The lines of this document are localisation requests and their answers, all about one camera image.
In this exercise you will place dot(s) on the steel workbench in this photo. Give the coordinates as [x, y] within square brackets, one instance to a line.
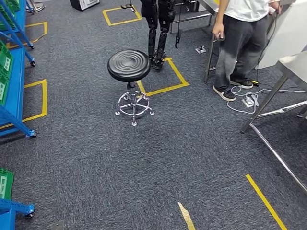
[295, 66]

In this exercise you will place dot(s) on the white board panel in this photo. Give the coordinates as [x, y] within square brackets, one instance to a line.
[287, 31]

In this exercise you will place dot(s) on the torn yellow floor tape strip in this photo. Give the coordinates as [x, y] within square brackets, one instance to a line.
[187, 217]

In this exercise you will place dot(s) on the yellow black plug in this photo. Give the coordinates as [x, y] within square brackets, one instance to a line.
[255, 83]

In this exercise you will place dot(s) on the black ridged round stool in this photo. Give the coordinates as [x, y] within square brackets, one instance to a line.
[129, 65]

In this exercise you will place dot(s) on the white power strip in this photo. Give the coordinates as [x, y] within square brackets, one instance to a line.
[246, 102]

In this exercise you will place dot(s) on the person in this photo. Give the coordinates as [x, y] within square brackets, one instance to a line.
[240, 47]

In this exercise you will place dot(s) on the chrome stanchion post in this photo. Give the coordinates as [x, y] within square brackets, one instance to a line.
[38, 8]

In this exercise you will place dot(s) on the black box with white label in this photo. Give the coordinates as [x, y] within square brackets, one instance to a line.
[74, 4]

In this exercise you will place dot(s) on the blue metal shelf rack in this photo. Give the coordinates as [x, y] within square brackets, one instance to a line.
[14, 208]
[21, 14]
[17, 82]

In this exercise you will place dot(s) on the black humanoid robot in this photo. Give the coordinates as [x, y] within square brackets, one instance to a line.
[150, 12]

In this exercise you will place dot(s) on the floor socket plate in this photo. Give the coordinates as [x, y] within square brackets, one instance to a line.
[200, 49]

